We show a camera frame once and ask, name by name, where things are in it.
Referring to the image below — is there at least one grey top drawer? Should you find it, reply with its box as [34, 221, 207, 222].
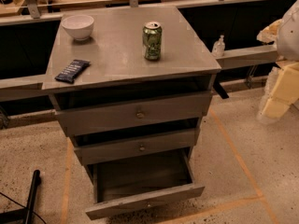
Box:
[56, 91, 211, 136]

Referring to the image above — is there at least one clear sanitizer pump bottle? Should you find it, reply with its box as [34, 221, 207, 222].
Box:
[212, 35, 225, 57]

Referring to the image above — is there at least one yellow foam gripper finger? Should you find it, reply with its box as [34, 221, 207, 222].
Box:
[257, 61, 299, 120]

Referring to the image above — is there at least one grey middle drawer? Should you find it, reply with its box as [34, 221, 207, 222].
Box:
[74, 128, 200, 165]

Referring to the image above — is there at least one black cable on floor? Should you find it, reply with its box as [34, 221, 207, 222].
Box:
[0, 191, 47, 224]

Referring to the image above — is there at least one grey metal railing beam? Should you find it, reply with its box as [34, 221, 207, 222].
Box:
[217, 45, 278, 70]

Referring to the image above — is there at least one grey drawer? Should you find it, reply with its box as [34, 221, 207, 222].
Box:
[86, 149, 204, 220]
[74, 128, 200, 165]
[56, 91, 211, 136]

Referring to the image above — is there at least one green soda can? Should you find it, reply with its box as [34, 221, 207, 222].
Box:
[142, 21, 163, 61]

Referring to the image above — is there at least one grey wooden drawer cabinet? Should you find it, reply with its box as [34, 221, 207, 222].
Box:
[41, 6, 222, 185]

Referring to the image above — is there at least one white ceramic bowl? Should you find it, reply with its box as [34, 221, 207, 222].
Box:
[62, 15, 94, 40]

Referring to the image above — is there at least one black metal stand leg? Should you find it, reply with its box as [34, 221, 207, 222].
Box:
[0, 170, 41, 224]

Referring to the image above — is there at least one grey bottom drawer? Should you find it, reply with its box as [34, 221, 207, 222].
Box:
[86, 149, 204, 220]

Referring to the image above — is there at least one dark blue snack bar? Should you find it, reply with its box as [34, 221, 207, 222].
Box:
[55, 59, 90, 84]

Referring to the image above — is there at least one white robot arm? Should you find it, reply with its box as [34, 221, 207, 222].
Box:
[257, 0, 299, 123]

